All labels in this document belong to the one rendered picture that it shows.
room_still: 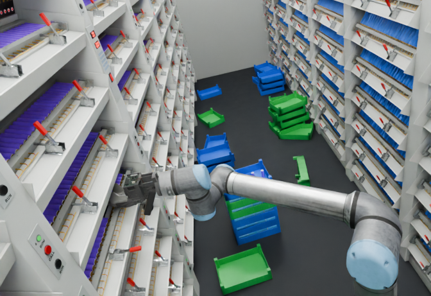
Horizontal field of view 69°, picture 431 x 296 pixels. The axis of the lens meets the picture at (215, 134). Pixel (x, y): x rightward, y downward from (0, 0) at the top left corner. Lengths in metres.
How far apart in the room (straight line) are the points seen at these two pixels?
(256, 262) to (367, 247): 1.26
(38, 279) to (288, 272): 1.56
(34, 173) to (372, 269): 0.83
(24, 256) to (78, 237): 0.23
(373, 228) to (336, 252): 1.18
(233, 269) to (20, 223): 1.59
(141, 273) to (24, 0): 0.99
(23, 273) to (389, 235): 0.84
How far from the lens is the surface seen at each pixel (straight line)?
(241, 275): 2.07
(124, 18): 1.86
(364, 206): 1.02
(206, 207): 1.14
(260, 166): 2.07
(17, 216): 0.68
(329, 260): 2.10
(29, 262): 0.69
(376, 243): 0.93
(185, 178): 1.06
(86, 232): 0.90
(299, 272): 2.05
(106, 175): 1.07
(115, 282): 1.03
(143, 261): 1.30
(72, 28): 1.18
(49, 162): 0.83
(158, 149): 1.85
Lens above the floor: 1.69
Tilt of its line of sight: 30 degrees down
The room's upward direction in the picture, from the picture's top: 15 degrees counter-clockwise
